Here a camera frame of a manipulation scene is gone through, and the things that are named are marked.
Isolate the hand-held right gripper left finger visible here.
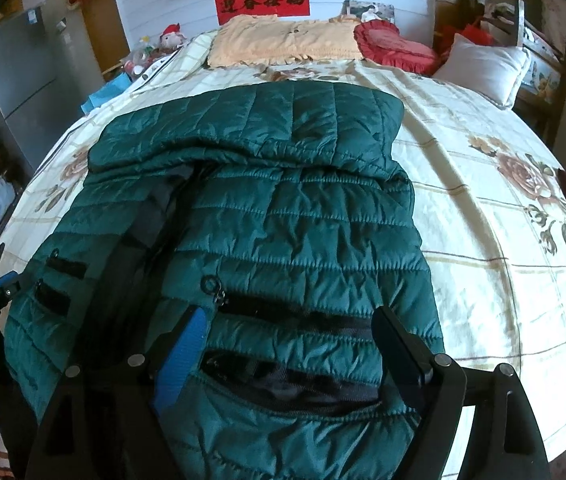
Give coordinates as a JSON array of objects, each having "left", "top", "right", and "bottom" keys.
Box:
[{"left": 25, "top": 305, "right": 208, "bottom": 480}]

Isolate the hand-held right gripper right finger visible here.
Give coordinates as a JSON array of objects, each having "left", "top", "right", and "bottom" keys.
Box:
[{"left": 370, "top": 305, "right": 551, "bottom": 480}]

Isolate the green quilted puffer jacket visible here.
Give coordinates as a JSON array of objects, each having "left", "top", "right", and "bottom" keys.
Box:
[{"left": 3, "top": 81, "right": 446, "bottom": 480}]

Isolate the bed with checked floral bedspread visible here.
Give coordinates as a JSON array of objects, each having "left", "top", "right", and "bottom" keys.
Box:
[{"left": 0, "top": 30, "right": 566, "bottom": 463}]

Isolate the grey refrigerator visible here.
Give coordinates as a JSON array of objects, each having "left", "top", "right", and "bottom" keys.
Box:
[{"left": 0, "top": 2, "right": 106, "bottom": 171}]

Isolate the blue paper bag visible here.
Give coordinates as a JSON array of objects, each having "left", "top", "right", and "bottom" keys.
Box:
[{"left": 81, "top": 72, "right": 131, "bottom": 113}]

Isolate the brown wooden door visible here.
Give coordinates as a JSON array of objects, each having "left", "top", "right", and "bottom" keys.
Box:
[{"left": 83, "top": 0, "right": 130, "bottom": 73}]

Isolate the white pillow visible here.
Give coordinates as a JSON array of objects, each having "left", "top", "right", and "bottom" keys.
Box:
[{"left": 432, "top": 33, "right": 532, "bottom": 109}]

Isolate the red heart-shaped cushion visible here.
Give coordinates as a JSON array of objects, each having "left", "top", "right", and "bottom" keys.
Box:
[{"left": 354, "top": 21, "right": 441, "bottom": 77}]

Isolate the wooden chair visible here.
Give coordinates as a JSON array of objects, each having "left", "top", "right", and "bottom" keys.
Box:
[{"left": 483, "top": 0, "right": 566, "bottom": 151}]

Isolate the plush toy with red hat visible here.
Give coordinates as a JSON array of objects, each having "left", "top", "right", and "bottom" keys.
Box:
[{"left": 158, "top": 22, "right": 191, "bottom": 53}]

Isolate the beige folded blanket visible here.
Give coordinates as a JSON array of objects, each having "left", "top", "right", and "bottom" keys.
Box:
[{"left": 207, "top": 14, "right": 366, "bottom": 68}]

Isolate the framed photo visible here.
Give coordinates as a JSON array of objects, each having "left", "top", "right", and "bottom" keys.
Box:
[{"left": 342, "top": 0, "right": 396, "bottom": 26}]

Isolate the red wall banner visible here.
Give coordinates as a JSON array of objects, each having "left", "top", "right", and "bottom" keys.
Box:
[{"left": 214, "top": 0, "right": 310, "bottom": 26}]

